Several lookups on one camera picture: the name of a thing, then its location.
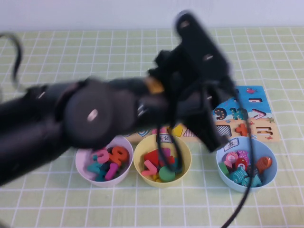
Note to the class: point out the yellow bowl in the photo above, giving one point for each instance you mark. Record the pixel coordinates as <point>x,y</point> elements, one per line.
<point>140,152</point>

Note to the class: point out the orange wooden fish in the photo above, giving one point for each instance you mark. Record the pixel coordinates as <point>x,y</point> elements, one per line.
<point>264,164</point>

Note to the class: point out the yellow pentagon piece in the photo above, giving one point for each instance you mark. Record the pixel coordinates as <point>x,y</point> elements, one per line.
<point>178,131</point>

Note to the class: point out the magenta wooden fish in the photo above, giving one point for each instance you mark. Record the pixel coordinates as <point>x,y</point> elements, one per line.
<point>242,154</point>

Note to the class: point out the teal number piece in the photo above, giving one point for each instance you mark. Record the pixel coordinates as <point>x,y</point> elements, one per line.
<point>96,172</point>

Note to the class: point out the pink wooden fish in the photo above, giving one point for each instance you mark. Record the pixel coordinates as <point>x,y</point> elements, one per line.
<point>230,158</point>

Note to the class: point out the light blue bowl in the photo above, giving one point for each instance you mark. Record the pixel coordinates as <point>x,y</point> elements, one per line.
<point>268,180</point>

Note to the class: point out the red wooden fish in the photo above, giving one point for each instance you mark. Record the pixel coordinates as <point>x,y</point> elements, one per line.
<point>241,164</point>

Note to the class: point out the dark navy wooden fish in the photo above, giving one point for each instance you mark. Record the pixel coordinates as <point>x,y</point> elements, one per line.
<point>253,171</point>

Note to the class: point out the pink number piece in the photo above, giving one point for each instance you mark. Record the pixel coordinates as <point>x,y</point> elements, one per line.
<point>102,155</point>

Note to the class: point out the magenta number piece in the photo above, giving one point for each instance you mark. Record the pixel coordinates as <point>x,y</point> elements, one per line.
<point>112,171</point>

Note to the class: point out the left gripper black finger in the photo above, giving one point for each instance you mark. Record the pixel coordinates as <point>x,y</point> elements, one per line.
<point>168,64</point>
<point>173,92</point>

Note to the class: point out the green round disc piece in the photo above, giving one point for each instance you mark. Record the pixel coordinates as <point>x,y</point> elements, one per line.
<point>167,173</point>

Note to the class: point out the small yellow shape piece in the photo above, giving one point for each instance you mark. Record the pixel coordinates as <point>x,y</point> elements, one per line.
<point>157,178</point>

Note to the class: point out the orange number piece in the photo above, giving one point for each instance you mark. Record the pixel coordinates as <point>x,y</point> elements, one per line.
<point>120,155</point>

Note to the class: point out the orange plus sign piece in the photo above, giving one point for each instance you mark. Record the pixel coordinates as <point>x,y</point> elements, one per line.
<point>242,129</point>

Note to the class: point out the blue wooden puzzle board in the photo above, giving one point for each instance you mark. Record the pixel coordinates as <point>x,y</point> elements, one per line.
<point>261,104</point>

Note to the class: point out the light pink bowl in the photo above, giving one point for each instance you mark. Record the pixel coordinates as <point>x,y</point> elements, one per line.
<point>83,171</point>

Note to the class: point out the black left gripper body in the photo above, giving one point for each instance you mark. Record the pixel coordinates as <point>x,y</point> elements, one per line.
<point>204,59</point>

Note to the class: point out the red shape piece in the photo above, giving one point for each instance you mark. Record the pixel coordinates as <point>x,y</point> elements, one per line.
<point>153,155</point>

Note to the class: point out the teal wooden fish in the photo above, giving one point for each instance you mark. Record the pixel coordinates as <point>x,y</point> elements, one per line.
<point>253,182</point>
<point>238,175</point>

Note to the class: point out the pink angle sign piece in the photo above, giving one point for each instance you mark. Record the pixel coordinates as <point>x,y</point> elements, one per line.
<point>149,168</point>

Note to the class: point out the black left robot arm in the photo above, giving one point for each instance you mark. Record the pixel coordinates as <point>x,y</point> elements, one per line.
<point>95,116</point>

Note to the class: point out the green wooden fish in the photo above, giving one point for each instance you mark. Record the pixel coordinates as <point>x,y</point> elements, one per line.
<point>223,169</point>

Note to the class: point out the white label with blue border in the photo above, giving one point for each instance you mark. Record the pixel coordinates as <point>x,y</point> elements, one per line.
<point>166,138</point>

